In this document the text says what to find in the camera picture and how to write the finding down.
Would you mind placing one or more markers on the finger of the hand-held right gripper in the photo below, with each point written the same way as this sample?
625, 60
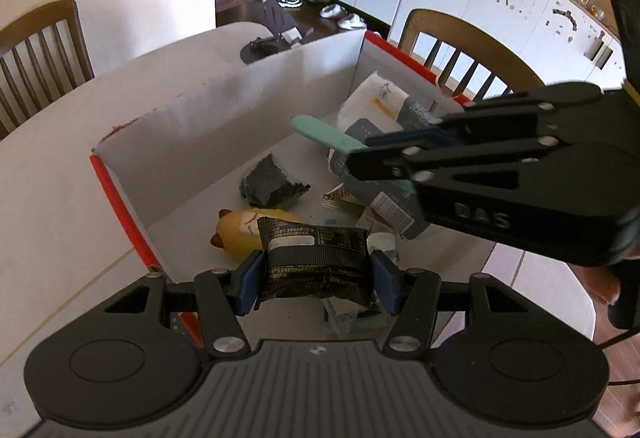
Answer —
380, 163
410, 137

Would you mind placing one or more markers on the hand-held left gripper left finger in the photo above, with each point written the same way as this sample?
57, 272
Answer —
247, 283

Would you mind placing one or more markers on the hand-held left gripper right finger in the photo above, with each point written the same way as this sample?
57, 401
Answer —
385, 283

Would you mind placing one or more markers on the yellow squishy toy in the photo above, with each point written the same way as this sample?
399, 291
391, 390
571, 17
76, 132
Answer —
237, 233

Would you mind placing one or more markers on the white and grey pouch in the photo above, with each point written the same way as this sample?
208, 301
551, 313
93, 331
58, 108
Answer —
375, 98

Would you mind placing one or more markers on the teal stick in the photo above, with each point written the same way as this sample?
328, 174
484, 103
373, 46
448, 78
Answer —
320, 131

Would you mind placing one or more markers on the black snack packet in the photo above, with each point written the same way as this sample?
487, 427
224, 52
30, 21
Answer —
315, 258

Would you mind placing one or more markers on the clear bag of black beads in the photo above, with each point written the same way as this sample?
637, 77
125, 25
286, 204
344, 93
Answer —
265, 183

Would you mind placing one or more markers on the red cardboard box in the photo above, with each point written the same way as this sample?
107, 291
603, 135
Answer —
200, 128

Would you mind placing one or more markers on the white marble desktop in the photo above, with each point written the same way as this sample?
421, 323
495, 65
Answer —
50, 218

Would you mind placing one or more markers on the wooden chair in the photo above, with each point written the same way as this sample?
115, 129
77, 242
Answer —
450, 21
50, 13

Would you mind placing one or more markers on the white shoe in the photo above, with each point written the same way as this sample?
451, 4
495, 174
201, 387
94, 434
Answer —
332, 11
350, 22

